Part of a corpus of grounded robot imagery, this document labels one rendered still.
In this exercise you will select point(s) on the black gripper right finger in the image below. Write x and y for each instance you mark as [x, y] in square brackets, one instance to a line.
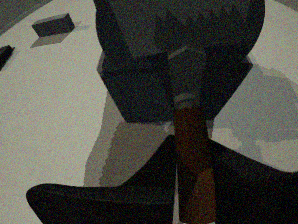
[249, 192]

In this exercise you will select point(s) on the dark grey long thin bar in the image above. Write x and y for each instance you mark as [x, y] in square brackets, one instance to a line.
[5, 52]

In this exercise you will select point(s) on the dark grey rectangular block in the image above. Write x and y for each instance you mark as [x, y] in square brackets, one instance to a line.
[60, 24]

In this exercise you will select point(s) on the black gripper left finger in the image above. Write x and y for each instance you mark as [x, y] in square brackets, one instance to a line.
[146, 198]

